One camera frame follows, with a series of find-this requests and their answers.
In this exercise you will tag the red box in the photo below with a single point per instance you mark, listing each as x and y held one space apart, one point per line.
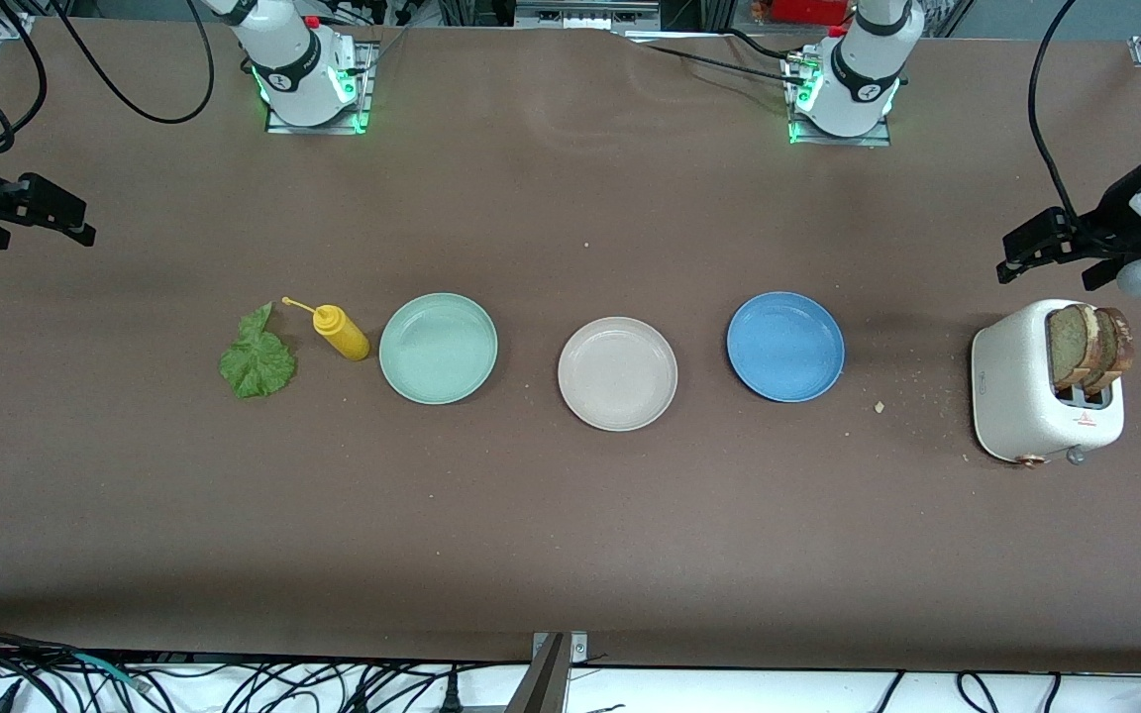
808 10

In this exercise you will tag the blue plate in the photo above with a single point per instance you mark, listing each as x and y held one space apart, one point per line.
785 347

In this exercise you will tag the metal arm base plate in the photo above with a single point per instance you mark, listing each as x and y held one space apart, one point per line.
319 129
843 142

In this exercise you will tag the white toaster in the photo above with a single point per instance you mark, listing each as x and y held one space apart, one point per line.
1016 396

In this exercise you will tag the beige plate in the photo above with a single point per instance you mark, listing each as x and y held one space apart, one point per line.
618 374

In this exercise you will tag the brown bread slice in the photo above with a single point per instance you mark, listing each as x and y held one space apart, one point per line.
1068 342
1117 347

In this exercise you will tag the grey equipment box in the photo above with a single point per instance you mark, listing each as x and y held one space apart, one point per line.
585 14

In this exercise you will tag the mint green plate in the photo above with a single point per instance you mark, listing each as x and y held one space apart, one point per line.
438 349

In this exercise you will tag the yellow squeeze bottle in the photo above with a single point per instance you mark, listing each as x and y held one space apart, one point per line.
345 335

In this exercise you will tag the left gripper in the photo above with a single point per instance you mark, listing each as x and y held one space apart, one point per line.
1112 220

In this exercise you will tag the metal table bracket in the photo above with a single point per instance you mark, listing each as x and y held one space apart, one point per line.
549 683

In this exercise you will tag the green lettuce leaf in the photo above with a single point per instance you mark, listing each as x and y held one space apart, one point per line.
259 361

